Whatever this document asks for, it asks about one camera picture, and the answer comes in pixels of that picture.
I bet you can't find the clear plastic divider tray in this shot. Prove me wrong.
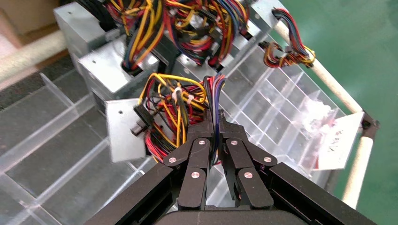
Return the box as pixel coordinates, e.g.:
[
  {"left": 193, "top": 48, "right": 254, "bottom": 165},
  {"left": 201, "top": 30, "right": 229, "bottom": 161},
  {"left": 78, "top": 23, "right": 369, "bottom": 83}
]
[{"left": 0, "top": 46, "right": 346, "bottom": 225}]

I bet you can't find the silver power supply with wires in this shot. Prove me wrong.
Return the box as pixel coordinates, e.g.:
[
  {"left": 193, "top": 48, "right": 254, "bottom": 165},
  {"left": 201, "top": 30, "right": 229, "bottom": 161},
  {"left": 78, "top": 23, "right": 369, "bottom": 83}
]
[
  {"left": 247, "top": 0, "right": 282, "bottom": 35},
  {"left": 165, "top": 0, "right": 251, "bottom": 75},
  {"left": 77, "top": 0, "right": 167, "bottom": 108},
  {"left": 260, "top": 7, "right": 317, "bottom": 69},
  {"left": 105, "top": 73, "right": 228, "bottom": 165},
  {"left": 53, "top": 0, "right": 109, "bottom": 60}
]

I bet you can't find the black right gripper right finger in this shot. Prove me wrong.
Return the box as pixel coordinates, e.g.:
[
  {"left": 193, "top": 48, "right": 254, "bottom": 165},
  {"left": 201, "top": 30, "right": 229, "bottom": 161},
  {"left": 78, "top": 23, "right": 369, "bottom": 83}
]
[{"left": 217, "top": 109, "right": 278, "bottom": 209}]

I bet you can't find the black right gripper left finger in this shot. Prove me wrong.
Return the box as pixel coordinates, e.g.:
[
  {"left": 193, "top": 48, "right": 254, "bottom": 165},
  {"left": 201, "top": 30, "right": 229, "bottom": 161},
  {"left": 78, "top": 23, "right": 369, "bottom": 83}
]
[{"left": 163, "top": 108, "right": 218, "bottom": 210}]

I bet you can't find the white sign with Chinese print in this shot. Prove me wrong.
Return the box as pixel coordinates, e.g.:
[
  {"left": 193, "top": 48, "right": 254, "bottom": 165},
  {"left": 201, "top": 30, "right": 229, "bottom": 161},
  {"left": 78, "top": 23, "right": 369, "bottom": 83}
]
[{"left": 311, "top": 111, "right": 365, "bottom": 172}]

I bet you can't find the crumpled clear plastic bag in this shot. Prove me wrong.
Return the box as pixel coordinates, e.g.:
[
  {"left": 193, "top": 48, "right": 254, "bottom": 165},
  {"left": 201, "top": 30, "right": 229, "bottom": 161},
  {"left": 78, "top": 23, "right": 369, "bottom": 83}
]
[{"left": 300, "top": 98, "right": 337, "bottom": 135}]

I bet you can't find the brown cardboard box with dividers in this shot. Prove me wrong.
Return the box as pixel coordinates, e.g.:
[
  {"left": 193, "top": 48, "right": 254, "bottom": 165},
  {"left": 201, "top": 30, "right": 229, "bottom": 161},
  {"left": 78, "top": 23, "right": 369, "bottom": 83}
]
[{"left": 0, "top": 0, "right": 68, "bottom": 60}]

